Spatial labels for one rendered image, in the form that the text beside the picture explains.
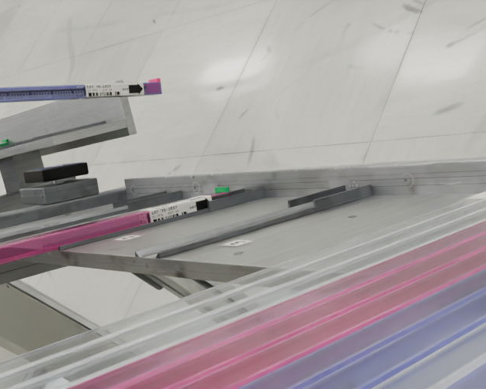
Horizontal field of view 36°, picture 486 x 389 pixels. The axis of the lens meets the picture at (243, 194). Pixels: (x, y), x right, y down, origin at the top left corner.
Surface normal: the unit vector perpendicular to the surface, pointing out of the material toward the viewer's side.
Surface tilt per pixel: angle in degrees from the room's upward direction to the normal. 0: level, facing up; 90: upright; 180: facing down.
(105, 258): 42
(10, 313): 90
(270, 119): 0
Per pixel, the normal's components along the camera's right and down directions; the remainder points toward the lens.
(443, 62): -0.63, -0.53
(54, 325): 0.70, -0.08
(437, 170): -0.73, 0.18
